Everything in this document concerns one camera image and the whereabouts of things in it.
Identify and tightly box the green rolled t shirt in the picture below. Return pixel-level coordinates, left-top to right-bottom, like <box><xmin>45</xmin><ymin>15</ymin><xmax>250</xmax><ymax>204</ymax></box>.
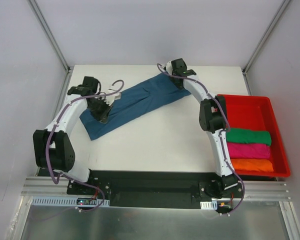
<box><xmin>226</xmin><ymin>128</ymin><xmax>272</xmax><ymax>146</ymax></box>

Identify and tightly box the red plastic bin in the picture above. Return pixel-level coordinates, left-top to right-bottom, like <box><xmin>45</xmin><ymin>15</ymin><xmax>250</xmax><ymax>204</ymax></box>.
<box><xmin>224</xmin><ymin>94</ymin><xmax>291</xmax><ymax>178</ymax></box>

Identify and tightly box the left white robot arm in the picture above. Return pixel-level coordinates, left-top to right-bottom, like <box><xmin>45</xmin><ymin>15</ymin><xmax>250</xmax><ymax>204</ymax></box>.
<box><xmin>32</xmin><ymin>76</ymin><xmax>124</xmax><ymax>195</ymax></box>

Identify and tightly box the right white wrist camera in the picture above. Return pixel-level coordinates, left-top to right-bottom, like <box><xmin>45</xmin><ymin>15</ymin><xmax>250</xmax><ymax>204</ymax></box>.
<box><xmin>164</xmin><ymin>61</ymin><xmax>173</xmax><ymax>75</ymax></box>

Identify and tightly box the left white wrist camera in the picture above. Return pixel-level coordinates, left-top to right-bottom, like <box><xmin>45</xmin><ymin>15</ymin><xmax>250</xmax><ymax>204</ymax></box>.
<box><xmin>105</xmin><ymin>86</ymin><xmax>121</xmax><ymax>106</ymax></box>

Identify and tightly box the orange rolled t shirt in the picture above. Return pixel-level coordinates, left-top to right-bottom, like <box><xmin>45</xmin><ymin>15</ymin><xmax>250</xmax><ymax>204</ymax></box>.
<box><xmin>231</xmin><ymin>158</ymin><xmax>274</xmax><ymax>173</ymax></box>

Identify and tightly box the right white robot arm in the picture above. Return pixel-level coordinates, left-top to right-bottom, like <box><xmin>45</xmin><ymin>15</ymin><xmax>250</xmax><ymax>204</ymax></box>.
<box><xmin>164</xmin><ymin>58</ymin><xmax>239</xmax><ymax>199</ymax></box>

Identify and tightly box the left aluminium frame post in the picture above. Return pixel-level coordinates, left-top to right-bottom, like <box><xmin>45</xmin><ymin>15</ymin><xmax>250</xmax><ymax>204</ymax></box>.
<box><xmin>27</xmin><ymin>0</ymin><xmax>71</xmax><ymax>73</ymax></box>

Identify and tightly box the slotted cable duct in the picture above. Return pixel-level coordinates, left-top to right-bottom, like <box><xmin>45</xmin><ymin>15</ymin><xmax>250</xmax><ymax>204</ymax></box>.
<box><xmin>32</xmin><ymin>196</ymin><xmax>110</xmax><ymax>208</ymax></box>
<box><xmin>200</xmin><ymin>200</ymin><xmax>218</xmax><ymax>211</ymax></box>

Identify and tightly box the right aluminium frame post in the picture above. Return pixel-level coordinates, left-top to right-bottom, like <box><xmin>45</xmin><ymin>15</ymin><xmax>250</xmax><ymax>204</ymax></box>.
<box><xmin>242</xmin><ymin>0</ymin><xmax>293</xmax><ymax>76</ymax></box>

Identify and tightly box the pink rolled t shirt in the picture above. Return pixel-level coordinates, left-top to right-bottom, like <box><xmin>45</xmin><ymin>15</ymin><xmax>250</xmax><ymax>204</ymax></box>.
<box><xmin>227</xmin><ymin>142</ymin><xmax>271</xmax><ymax>159</ymax></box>

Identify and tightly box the aluminium frame post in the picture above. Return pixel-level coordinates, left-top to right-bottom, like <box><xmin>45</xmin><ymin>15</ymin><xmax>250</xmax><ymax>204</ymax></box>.
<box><xmin>27</xmin><ymin>0</ymin><xmax>71</xmax><ymax>73</ymax></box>
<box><xmin>242</xmin><ymin>0</ymin><xmax>293</xmax><ymax>76</ymax></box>

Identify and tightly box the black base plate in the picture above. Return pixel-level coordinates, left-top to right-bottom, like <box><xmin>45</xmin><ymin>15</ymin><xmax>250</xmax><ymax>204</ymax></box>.
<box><xmin>66</xmin><ymin>170</ymin><xmax>244</xmax><ymax>209</ymax></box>

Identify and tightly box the left slotted cable duct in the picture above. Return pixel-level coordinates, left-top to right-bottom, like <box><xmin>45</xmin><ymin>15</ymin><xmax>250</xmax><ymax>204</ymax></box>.
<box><xmin>32</xmin><ymin>196</ymin><xmax>110</xmax><ymax>208</ymax></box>

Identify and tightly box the aluminium front rail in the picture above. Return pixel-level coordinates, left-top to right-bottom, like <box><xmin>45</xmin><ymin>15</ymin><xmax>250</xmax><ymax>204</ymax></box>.
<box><xmin>20</xmin><ymin>176</ymin><xmax>292</xmax><ymax>202</ymax></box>

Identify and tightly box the blue t shirt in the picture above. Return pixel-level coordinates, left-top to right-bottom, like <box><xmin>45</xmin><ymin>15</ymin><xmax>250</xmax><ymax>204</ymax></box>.
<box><xmin>80</xmin><ymin>73</ymin><xmax>191</xmax><ymax>141</ymax></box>

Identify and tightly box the right slotted cable duct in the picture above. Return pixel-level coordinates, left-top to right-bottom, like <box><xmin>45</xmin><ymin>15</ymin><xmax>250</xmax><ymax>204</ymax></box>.
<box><xmin>200</xmin><ymin>200</ymin><xmax>218</xmax><ymax>211</ymax></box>

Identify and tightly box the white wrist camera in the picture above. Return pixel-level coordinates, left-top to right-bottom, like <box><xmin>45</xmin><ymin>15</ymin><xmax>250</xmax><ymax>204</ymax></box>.
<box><xmin>164</xmin><ymin>61</ymin><xmax>173</xmax><ymax>75</ymax></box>
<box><xmin>105</xmin><ymin>86</ymin><xmax>121</xmax><ymax>106</ymax></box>

